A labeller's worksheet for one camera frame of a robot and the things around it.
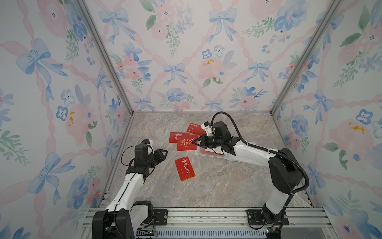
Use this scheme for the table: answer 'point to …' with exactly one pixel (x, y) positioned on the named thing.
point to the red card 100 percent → (185, 168)
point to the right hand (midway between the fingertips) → (193, 141)
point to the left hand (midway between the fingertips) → (166, 151)
